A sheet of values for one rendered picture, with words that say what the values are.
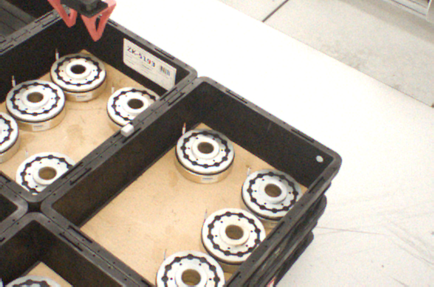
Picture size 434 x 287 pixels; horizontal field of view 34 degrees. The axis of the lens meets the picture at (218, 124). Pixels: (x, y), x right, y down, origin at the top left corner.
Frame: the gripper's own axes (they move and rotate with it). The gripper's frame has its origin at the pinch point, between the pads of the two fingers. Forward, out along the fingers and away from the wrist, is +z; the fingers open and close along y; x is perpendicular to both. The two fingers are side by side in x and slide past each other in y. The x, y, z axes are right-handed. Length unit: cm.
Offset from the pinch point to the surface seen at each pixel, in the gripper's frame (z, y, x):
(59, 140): 13.4, 6.1, -13.9
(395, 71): 100, 12, 149
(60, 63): 9.9, -5.6, -1.7
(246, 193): 12.4, 39.4, -3.6
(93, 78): 10.2, 2.0, -0.8
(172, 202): 14.9, 29.8, -11.3
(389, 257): 30, 61, 14
